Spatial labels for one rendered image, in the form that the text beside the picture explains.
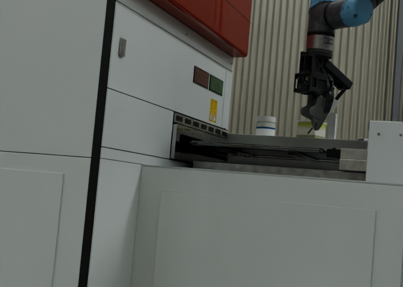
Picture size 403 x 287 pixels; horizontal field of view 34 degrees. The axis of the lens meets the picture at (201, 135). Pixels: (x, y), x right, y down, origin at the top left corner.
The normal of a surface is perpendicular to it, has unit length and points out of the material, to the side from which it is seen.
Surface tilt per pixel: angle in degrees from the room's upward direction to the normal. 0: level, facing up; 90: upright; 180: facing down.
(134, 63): 90
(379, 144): 90
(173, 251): 90
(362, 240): 90
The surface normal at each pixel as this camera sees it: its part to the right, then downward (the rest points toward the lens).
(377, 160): -0.36, -0.11
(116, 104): 0.93, 0.05
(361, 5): 0.53, 0.01
